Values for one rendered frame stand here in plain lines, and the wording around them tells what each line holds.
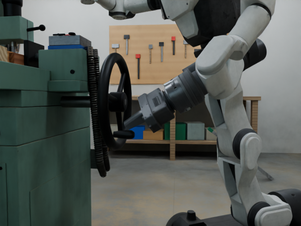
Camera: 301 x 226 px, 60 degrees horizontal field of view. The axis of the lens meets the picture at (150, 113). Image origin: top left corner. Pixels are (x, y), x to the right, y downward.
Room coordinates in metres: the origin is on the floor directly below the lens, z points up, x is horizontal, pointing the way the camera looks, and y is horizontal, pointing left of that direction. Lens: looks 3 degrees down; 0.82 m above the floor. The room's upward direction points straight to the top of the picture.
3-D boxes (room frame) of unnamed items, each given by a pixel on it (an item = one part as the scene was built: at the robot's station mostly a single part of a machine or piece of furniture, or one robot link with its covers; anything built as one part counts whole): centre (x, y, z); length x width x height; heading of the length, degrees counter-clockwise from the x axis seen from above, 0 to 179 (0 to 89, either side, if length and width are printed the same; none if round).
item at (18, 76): (0.83, 0.33, 0.87); 0.61 x 0.30 x 0.06; 171
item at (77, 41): (0.82, 0.24, 0.99); 0.13 x 0.11 x 0.06; 171
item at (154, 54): (4.02, -0.35, 1.50); 2.00 x 0.04 x 0.90; 86
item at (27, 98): (0.83, 0.38, 0.82); 0.40 x 0.21 x 0.04; 171
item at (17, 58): (0.84, 0.38, 0.93); 0.18 x 0.02 x 0.05; 171
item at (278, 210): (1.23, -0.53, 0.28); 0.21 x 0.20 x 0.13; 111
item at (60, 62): (0.81, 0.24, 0.91); 0.15 x 0.14 x 0.09; 171
